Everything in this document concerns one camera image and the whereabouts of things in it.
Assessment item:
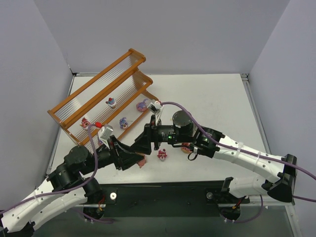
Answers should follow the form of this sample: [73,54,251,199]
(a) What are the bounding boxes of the pink ice cream toy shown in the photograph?
[137,155,147,168]

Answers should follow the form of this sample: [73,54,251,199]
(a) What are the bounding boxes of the small purple bunny toy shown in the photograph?
[119,117,128,130]

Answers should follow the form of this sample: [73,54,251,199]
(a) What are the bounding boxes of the pink bear cupcake toy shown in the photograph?
[80,118,90,130]

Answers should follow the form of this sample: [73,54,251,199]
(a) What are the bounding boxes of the blue cupcake toy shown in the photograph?
[106,97,117,109]

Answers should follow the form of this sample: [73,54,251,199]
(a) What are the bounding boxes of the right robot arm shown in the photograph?
[131,111,297,202]

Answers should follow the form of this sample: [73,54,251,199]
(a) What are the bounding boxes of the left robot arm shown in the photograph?
[0,136,152,237]

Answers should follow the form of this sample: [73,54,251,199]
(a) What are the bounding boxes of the orange three-tier acrylic shelf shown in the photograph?
[48,48,157,150]

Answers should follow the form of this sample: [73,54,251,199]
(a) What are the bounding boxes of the pink bear cake toy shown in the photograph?
[157,149,167,161]

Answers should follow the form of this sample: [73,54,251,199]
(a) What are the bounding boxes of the strawberry bear donut toy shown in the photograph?
[181,143,192,154]

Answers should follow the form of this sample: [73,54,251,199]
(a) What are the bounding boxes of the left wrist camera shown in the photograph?
[94,122,114,148]

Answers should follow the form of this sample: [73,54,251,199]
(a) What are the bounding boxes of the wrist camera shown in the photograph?
[147,100,163,125]
[94,122,114,148]

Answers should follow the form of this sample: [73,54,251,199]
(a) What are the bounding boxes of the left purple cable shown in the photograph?
[0,123,102,218]

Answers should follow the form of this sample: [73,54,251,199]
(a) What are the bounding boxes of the purple cable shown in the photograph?
[160,101,316,224]
[0,123,102,218]

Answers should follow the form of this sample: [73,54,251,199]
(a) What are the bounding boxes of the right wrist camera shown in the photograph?
[147,100,163,125]

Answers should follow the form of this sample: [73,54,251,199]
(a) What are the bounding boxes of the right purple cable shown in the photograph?
[160,101,316,224]

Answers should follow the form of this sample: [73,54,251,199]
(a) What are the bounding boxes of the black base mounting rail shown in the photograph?
[81,181,250,218]

